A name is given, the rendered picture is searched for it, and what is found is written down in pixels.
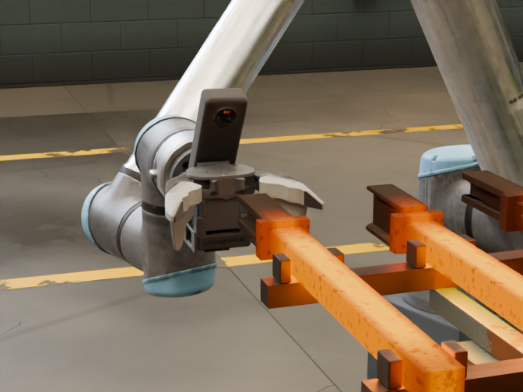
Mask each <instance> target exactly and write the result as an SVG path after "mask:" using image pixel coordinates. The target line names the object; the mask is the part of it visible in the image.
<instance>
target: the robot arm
mask: <svg viewBox="0 0 523 392"><path fill-rule="evenodd" d="M410 1H411V3H412V7H413V8H414V10H415V13H416V16H417V18H418V20H419V23H420V25H421V27H422V29H423V32H424V35H425V37H426V40H427V42H428V44H429V46H430V49H431V51H432V54H433V56H434V59H435V61H436V63H437V66H438V68H439V70H440V73H441V75H442V78H443V80H444V83H445V85H446V87H447V89H448V92H449V94H450V97H451V99H452V102H453V104H454V106H455V109H456V111H457V113H458V116H459V118H460V121H461V123H462V126H463V128H464V130H465V133H466V135H467V137H468V140H469V143H470V145H450V146H444V147H439V148H435V149H431V150H429V151H427V152H425V153H424V154H423V155H422V157H421V160H420V166H419V175H418V178H419V179H418V200H420V201H421V202H423V203H424V204H426V205H428V209H427V211H429V210H439V211H441V212H443V213H444V224H443V226H444V227H446V228H447V229H449V230H450V231H452V232H453V233H455V234H457V235H461V234H466V235H467V236H470V237H471V238H473V239H474V240H475V241H476V247H478V248H479V249H480V250H483V251H484V252H486V253H487V254H489V253H496V252H504V251H511V250H523V230H521V231H513V232H504V231H503V230H502V229H499V223H500V221H498V220H496V219H494V218H492V217H491V216H489V215H487V214H485V213H483V212H481V211H479V210H477V209H476V208H473V207H472V206H470V205H467V204H466V203H464V202H462V195H464V194H470V185H471V183H470V182H468V181H467V180H464V179H462V173H464V172H473V171H483V170H488V171H490V172H492V173H495V174H496V175H499V176H501V177H503V178H505V179H507V180H510V181H512V182H514V183H516V184H519V185H521V186H522V187H523V71H522V69H521V66H520V63H519V61H518V57H517V55H516V53H515V50H514V47H513V44H512V42H511V39H510V36H509V34H508V32H507V28H506V26H505V23H504V20H503V17H502V15H501V13H500V9H499V7H498V4H497V1H496V0H410ZM303 3H304V0H232V1H231V2H230V4H229V5H228V7H227V8H226V10H225V12H224V13H223V14H222V16H221V17H220V19H219V21H218V23H217V24H216V25H215V27H214V28H213V30H212V32H211V33H210V34H209V36H208V38H207V39H206V41H205V43H204V44H203V45H202V47H201V49H200V50H199V52H198V53H197V54H196V56H195V58H194V60H193V61H192V63H191V64H190V65H189V67H188V69H187V71H186V72H185V73H184V75H183V76H182V78H181V80H180V81H179V83H178V84H177V86H176V87H175V89H174V91H173V92H172V93H171V95H170V97H169V98H168V100H167V101H166V103H165V104H164V105H163V107H162V109H161V111H160V112H159V113H158V115H157V116H156V118H155V119H153V120H152V121H150V122H149V123H148V124H147V125H146V126H145V127H144V128H143V129H142V130H141V131H140V132H139V135H138V137H137V139H136V141H135V149H134V152H133V153H132V155H131V157H130V158H129V160H128V161H127V163H126V164H124V165H123V166H122V168H121V169H120V170H119V172H118V174H117V175H116V177H115V178H114V180H113V181H112V182H108V183H105V184H101V185H100V186H98V187H96V188H95V189H93V190H92V191H91V192H90V194H89V195H88V196H87V198H86V200H85V201H84V204H83V207H82V213H81V222H82V228H83V231H84V233H85V234H86V236H87V238H88V239H89V240H90V241H91V242H92V243H93V244H95V245H96V246H97V247H98V248H99V249H100V250H102V251H103V252H105V253H107V254H111V255H114V256H115V257H118V258H120V259H122V260H123V261H126V262H128V263H129V264H130V265H132V266H133V267H134V268H137V269H139V270H140V271H143V272H144V279H143V280H142V283H143V284H144V288H145V290H146V291H147V292H148V293H149V294H150V295H153V296H159V297H166V298H177V297H185V296H193V295H197V294H200V293H202V292H205V291H207V290H209V289H210V288H211V287H212V286H213V284H214V282H215V278H216V266H217V263H216V251H221V250H229V249H230V248H233V247H249V245H251V242H252V243H253V244H254V245H255V246H256V242H254V241H253V239H252V238H250V237H249V235H247V234H246V232H245V231H243V230H242V228H240V227H239V226H238V219H243V218H247V209H246V208H245V207H244V206H243V205H241V204H240V203H239V202H238V195H242V194H253V193H254V192H255V190H256V191H259V194H261V193H266V194H267V195H268V196H269V197H271V198H272V199H273V200H274V201H276V202H277V203H278V204H279V205H281V206H282V207H283V208H284V209H285V210H287V211H288V213H290V214H291V215H292V216H300V215H306V213H307V207H310V208H317V209H321V210H322V209H324V208H325V204H324V202H323V201H322V200H321V199H320V198H319V197H318V196H317V195H316V194H315V193H313V192H312V191H311V190H310V189H309V188H308V187H306V186H305V185H304V184H302V183H300V182H299V181H298V180H296V179H293V178H292V177H288V176H287V175H284V174H281V173H276V172H271V171H265V170H256V169H254V168H252V167H250V166H247V165H244V164H236V158H237V152H238V148H239V144H240V137H241V133H242V129H243V125H244V119H245V114H246V110H247V104H248V101H247V97H246V95H245V93H246V92H247V91H248V89H249V87H250V86H251V84H252V83H253V81H254V79H255V78H256V76H257V75H258V73H259V72H260V70H261V69H262V67H263V65H264V63H265V62H266V61H267V59H268V58H269V55H270V54H271V53H272V51H273V49H274V48H275V46H276V45H277V43H278V42H279V40H280V38H281V37H282V35H283V34H284V32H285V31H286V29H287V27H288V26H289V24H290V23H291V21H292V20H293V17H294V16H295V15H296V14H297V12H298V10H299V8H300V7H301V6H302V4H303Z"/></svg>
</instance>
